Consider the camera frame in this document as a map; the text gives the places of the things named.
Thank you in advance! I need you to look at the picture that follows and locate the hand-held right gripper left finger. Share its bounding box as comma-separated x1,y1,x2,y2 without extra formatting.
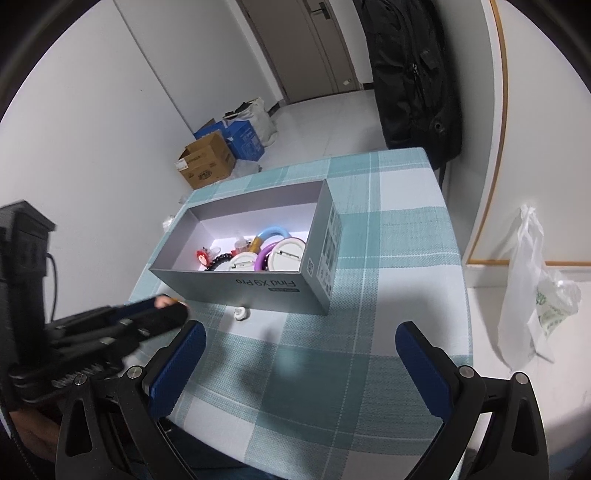
55,319,207,480

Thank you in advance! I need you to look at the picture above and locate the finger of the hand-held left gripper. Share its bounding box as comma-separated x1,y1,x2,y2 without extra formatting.
130,304,189,345
120,295,163,320

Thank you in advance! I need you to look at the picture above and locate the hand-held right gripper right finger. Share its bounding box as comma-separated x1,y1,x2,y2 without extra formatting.
395,320,552,480

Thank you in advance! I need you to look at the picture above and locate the small white round badge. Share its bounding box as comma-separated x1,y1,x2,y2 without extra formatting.
228,251,257,273

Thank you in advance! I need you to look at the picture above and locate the grey cardboard box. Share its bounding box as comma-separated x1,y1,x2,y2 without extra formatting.
148,179,343,317

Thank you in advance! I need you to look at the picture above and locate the purple bracelet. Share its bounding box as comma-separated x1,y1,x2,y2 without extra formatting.
253,244,280,272

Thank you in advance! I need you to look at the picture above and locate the large red-rimmed round badge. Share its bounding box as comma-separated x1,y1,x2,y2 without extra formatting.
269,237,308,274

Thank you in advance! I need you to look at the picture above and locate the person's left hand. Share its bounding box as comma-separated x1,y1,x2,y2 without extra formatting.
11,410,63,462

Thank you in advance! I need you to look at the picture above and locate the teal checked tablecloth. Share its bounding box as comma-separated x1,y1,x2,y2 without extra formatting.
127,148,474,480

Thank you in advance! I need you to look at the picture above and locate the white plastic bag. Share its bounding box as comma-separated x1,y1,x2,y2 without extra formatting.
496,205,583,370

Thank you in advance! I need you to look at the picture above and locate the brown cardboard box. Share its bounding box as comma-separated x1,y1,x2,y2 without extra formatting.
174,133,237,190

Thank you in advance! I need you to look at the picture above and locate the clear plastic wrap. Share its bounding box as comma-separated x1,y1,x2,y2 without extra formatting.
229,159,263,182

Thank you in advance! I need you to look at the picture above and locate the blue cardboard box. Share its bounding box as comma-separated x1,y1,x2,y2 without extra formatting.
194,117,266,160

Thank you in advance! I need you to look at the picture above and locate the white sack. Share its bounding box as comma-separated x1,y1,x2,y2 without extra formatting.
222,97,279,147

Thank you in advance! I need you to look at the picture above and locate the wood trimmed white panel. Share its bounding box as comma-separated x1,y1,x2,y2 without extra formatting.
462,0,591,268

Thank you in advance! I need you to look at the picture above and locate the black hanging backpack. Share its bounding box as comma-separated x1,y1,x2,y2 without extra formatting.
358,0,464,174

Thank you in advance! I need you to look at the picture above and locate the grey door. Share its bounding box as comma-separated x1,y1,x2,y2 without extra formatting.
240,0,365,104

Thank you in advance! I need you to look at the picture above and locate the black cable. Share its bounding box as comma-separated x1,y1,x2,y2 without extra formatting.
45,253,60,321

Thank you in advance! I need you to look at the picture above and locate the black coil hair tie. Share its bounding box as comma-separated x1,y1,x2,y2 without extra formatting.
204,251,237,273

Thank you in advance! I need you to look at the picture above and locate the light blue ring toy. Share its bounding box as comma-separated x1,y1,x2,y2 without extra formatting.
252,225,291,250

